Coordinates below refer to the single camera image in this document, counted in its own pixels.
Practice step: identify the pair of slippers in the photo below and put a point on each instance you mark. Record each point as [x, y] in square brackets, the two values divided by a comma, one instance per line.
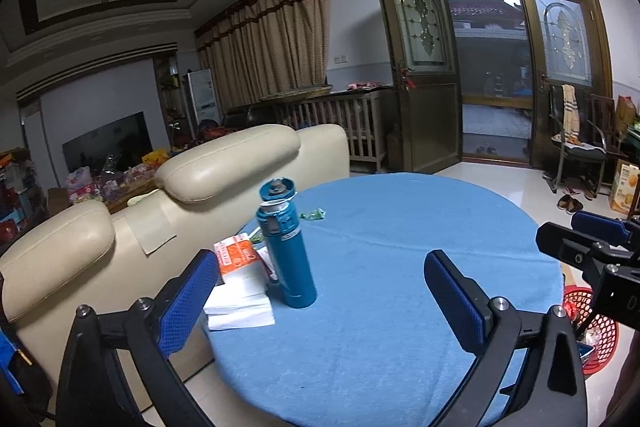
[569, 204]

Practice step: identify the white air conditioner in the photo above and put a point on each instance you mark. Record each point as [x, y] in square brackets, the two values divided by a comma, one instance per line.
[203, 96]

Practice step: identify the green candy wrapper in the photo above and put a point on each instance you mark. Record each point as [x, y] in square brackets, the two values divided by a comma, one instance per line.
[313, 215]

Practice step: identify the cream leather sofa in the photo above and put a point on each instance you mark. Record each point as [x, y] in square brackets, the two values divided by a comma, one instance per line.
[86, 255]

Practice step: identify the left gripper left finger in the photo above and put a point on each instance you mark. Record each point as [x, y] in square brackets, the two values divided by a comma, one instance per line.
[157, 328]

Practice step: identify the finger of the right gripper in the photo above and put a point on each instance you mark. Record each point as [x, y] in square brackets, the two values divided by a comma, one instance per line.
[574, 248]
[608, 230]

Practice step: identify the black metal chair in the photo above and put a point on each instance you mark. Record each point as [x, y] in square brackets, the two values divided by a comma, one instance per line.
[576, 138]

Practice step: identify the beige curtain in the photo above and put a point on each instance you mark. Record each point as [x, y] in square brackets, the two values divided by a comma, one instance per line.
[258, 48]

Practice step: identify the open brown door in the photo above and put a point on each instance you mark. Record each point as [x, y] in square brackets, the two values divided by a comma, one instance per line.
[426, 77]

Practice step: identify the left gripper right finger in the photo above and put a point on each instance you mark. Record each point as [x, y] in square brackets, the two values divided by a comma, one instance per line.
[507, 343]

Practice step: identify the blue table cloth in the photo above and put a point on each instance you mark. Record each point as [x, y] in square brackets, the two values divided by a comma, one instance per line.
[374, 349]

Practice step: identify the teal thermos bottle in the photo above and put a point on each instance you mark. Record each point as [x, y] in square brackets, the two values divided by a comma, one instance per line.
[278, 220]

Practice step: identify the yellow cardboard box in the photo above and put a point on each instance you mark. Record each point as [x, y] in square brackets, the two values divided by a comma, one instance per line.
[624, 186]

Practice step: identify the wooden crib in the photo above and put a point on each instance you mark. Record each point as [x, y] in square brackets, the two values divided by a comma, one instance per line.
[362, 113]

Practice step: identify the wall television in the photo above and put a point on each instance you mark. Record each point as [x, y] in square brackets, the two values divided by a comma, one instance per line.
[126, 140]

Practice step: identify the red plastic basket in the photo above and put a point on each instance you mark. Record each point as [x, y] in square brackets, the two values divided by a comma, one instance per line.
[601, 334]

